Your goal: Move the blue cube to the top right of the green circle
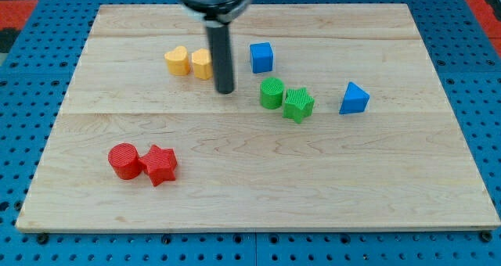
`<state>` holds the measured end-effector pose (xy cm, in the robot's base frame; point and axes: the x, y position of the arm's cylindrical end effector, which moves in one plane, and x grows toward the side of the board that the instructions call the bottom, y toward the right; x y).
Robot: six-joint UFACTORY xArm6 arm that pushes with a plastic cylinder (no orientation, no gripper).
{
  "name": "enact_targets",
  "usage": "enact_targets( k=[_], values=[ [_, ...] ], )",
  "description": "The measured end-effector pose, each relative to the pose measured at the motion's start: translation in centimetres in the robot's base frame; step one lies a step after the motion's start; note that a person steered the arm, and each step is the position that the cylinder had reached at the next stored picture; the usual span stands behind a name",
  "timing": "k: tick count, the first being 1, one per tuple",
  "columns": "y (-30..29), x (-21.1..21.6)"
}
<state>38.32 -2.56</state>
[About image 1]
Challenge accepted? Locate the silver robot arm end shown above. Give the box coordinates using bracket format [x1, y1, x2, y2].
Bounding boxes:
[179, 0, 253, 28]

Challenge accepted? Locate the blue cube block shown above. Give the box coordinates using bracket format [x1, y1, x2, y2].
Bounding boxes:
[250, 42, 274, 74]

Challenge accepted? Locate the green cylinder block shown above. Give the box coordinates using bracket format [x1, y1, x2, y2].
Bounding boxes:
[260, 77, 284, 110]

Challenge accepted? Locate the green star block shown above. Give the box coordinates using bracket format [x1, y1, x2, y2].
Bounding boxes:
[283, 88, 315, 124]

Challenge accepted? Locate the yellow pentagon block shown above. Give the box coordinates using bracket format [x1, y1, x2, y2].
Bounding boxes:
[191, 49, 213, 80]

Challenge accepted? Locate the light wooden board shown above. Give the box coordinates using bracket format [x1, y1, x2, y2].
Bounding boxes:
[16, 4, 500, 234]

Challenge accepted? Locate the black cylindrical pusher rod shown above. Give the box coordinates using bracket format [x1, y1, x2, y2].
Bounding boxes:
[206, 24, 235, 94]

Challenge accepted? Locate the yellow heart block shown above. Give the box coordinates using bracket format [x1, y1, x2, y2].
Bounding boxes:
[164, 45, 190, 76]

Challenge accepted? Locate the red star block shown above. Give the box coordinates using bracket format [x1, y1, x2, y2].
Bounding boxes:
[139, 145, 177, 186]

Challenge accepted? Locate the blue triangle block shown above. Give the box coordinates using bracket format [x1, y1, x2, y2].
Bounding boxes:
[339, 81, 370, 114]

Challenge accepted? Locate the red cylinder block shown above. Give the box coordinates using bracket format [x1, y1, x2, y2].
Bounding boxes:
[108, 143, 142, 180]

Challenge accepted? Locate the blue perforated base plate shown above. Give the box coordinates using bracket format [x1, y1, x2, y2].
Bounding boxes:
[1, 0, 500, 265]

